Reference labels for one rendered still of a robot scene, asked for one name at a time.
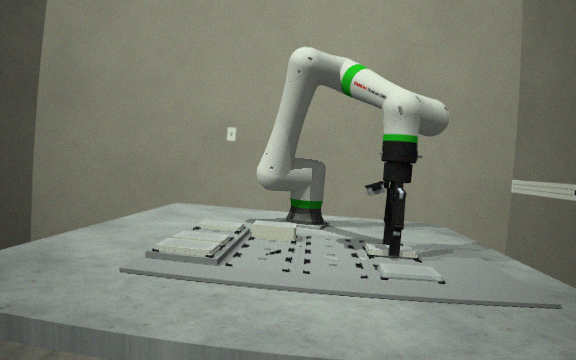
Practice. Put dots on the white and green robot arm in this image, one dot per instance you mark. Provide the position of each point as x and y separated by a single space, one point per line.
405 115

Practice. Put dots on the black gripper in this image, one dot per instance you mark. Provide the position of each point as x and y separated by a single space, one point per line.
397 174

